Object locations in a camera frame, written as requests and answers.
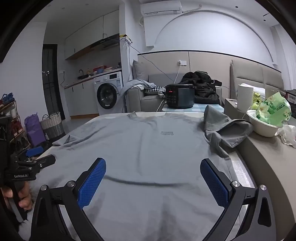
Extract purple bag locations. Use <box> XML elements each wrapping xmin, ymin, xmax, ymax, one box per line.
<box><xmin>24</xmin><ymin>113</ymin><xmax>47</xmax><ymax>147</ymax></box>

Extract white bowl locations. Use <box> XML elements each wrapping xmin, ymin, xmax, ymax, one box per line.
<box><xmin>246</xmin><ymin>109</ymin><xmax>279</xmax><ymax>138</ymax></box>

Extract grey bedside cabinet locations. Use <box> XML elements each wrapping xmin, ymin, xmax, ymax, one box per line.
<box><xmin>224</xmin><ymin>98</ymin><xmax>245</xmax><ymax>116</ymax></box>

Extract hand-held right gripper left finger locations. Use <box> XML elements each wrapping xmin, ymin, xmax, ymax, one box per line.
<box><xmin>31</xmin><ymin>158</ymin><xmax>107</xmax><ymax>241</ymax></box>

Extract black rice cooker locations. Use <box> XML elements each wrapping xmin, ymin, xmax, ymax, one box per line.
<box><xmin>165</xmin><ymin>83</ymin><xmax>195</xmax><ymax>109</ymax></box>

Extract white wall cabinets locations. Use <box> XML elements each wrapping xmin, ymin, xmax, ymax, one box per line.
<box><xmin>65</xmin><ymin>10</ymin><xmax>120</xmax><ymax>60</ymax></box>

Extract dark grey shorts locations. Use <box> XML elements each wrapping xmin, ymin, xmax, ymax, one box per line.
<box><xmin>203</xmin><ymin>105</ymin><xmax>253</xmax><ymax>160</ymax></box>

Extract wicker basket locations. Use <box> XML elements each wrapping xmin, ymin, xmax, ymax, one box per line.
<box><xmin>40</xmin><ymin>112</ymin><xmax>64</xmax><ymax>139</ymax></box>

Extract kitchen counter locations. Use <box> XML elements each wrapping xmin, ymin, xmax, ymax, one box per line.
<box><xmin>63</xmin><ymin>68</ymin><xmax>122</xmax><ymax>117</ymax></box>

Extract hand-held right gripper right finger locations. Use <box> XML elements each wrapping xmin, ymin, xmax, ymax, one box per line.
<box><xmin>200</xmin><ymin>158</ymin><xmax>279</xmax><ymax>241</ymax></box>

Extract shoe rack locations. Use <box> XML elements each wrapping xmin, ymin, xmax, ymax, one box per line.
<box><xmin>0</xmin><ymin>93</ymin><xmax>31</xmax><ymax>151</ymax></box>

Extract light grey blanket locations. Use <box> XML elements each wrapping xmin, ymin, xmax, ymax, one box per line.
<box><xmin>120</xmin><ymin>79</ymin><xmax>156</xmax><ymax>97</ymax></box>

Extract blue checked small table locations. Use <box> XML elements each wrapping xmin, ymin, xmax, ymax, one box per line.
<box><xmin>161</xmin><ymin>103</ymin><xmax>223</xmax><ymax>113</ymax></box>

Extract green tissue packet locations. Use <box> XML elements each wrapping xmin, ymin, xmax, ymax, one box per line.
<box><xmin>255</xmin><ymin>91</ymin><xmax>292</xmax><ymax>128</ymax></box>

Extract range hood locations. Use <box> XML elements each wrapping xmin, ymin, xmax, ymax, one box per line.
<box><xmin>89</xmin><ymin>34</ymin><xmax>121</xmax><ymax>50</ymax></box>

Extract black door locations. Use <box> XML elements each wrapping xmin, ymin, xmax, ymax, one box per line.
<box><xmin>42</xmin><ymin>44</ymin><xmax>65</xmax><ymax>121</ymax></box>

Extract grey sofa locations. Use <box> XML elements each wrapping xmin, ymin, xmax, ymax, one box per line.
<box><xmin>126</xmin><ymin>60</ymin><xmax>222</xmax><ymax>114</ymax></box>

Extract person's left hand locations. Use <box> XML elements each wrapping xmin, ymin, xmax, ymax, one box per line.
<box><xmin>0</xmin><ymin>182</ymin><xmax>36</xmax><ymax>211</ymax></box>

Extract houndstooth cushion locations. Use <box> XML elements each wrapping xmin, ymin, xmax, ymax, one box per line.
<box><xmin>144</xmin><ymin>85</ymin><xmax>166</xmax><ymax>92</ymax></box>

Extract white washing machine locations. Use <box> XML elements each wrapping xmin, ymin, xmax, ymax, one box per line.
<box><xmin>93</xmin><ymin>71</ymin><xmax>123</xmax><ymax>116</ymax></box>

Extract beige bed headboard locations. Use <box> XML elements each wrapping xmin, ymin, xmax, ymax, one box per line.
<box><xmin>229</xmin><ymin>60</ymin><xmax>285</xmax><ymax>93</ymax></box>

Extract grey side counter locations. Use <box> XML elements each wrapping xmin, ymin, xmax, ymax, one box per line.
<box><xmin>236</xmin><ymin>130</ymin><xmax>296</xmax><ymax>241</ymax></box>

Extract grey t-shirt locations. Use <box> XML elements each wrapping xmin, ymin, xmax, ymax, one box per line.
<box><xmin>18</xmin><ymin>112</ymin><xmax>252</xmax><ymax>241</ymax></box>

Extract green toy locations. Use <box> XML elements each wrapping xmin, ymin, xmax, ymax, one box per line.
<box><xmin>252</xmin><ymin>91</ymin><xmax>265</xmax><ymax>110</ymax></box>

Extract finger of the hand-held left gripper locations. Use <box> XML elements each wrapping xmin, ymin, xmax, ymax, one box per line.
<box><xmin>17</xmin><ymin>155</ymin><xmax>56</xmax><ymax>173</ymax></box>
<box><xmin>10</xmin><ymin>146</ymin><xmax>44</xmax><ymax>163</ymax></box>

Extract grey sofa pillow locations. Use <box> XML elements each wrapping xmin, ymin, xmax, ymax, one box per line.
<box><xmin>132</xmin><ymin>60</ymin><xmax>149</xmax><ymax>80</ymax></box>

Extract white air conditioner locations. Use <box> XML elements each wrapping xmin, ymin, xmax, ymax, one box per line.
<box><xmin>140</xmin><ymin>0</ymin><xmax>183</xmax><ymax>16</ymax></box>

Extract white cylindrical cup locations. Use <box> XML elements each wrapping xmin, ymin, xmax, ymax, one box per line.
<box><xmin>238</xmin><ymin>84</ymin><xmax>254</xmax><ymax>110</ymax></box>

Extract crumpled white tissue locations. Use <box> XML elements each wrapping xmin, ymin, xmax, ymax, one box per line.
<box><xmin>275</xmin><ymin>124</ymin><xmax>296</xmax><ymax>149</ymax></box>

